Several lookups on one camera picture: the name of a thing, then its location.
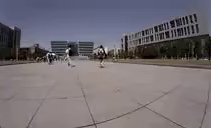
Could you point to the person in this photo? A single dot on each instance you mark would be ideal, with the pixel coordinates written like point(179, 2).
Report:
point(68, 56)
point(101, 55)

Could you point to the pale twin block building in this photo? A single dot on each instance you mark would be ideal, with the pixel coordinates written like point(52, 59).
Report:
point(71, 48)

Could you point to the group of people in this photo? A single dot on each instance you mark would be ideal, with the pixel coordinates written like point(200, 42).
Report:
point(50, 57)

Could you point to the long white grey building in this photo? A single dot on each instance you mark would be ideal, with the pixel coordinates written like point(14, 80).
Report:
point(166, 33)

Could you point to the row of trees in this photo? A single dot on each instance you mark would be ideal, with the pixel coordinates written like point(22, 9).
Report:
point(173, 50)

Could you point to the low dark building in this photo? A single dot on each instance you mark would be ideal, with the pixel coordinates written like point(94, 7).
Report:
point(33, 52)

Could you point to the dark glass building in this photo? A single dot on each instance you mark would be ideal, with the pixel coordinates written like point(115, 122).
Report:
point(4, 41)

